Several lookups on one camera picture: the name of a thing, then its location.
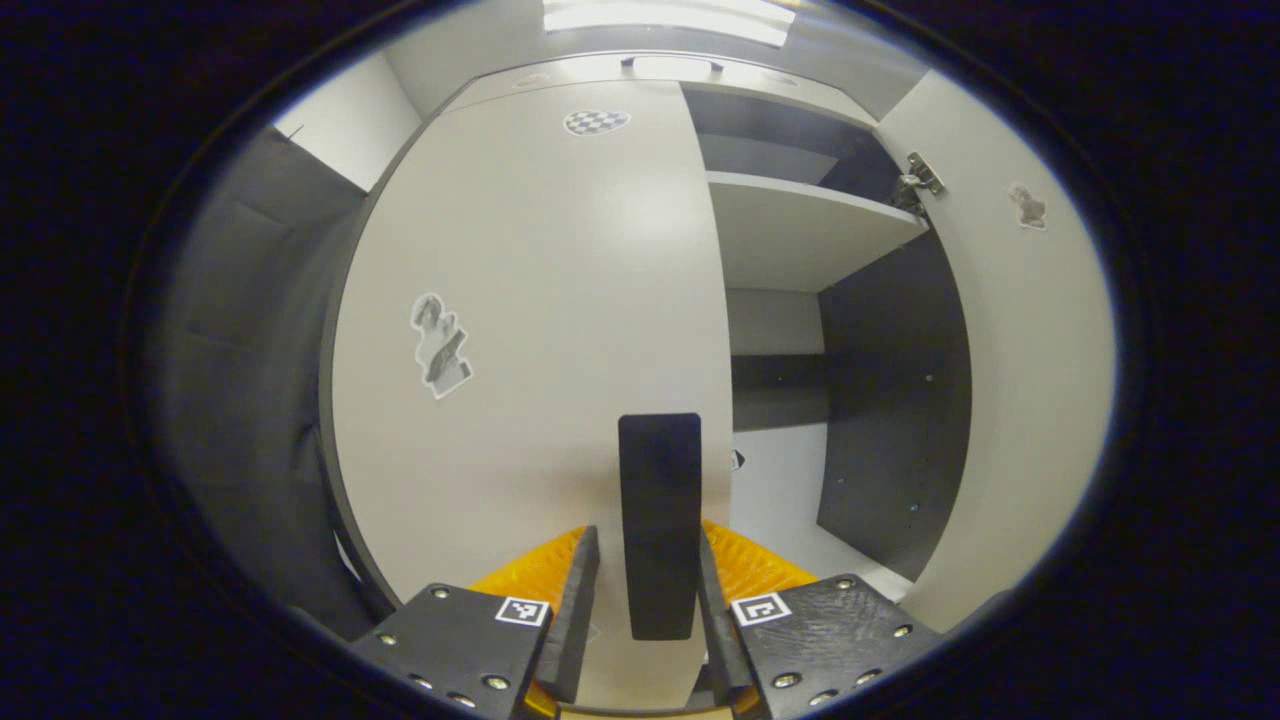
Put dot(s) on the white shoe cabinet door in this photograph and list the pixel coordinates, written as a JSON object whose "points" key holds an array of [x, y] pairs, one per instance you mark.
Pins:
{"points": [[1030, 400], [560, 300]]}

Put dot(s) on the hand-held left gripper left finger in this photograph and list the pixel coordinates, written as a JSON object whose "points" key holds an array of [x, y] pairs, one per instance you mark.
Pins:
{"points": [[575, 620]]}

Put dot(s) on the white double-door shoe cabinet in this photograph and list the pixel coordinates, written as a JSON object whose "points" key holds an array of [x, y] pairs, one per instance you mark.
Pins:
{"points": [[800, 230]]}

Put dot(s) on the black backdrop cloth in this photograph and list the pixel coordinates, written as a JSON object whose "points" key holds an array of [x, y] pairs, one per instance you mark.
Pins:
{"points": [[250, 400]]}

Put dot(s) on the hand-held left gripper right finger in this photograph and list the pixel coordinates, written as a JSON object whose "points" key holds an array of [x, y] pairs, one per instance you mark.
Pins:
{"points": [[715, 630]]}

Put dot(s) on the large ceiling light panel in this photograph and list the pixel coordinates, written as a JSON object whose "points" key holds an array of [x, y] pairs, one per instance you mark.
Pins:
{"points": [[670, 15]]}

